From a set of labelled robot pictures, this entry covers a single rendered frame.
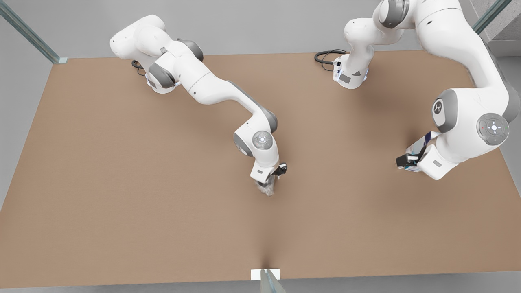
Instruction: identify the silver frame post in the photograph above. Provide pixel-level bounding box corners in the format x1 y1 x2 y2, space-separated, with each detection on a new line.
250 268 287 293
472 0 512 35
0 3 68 64

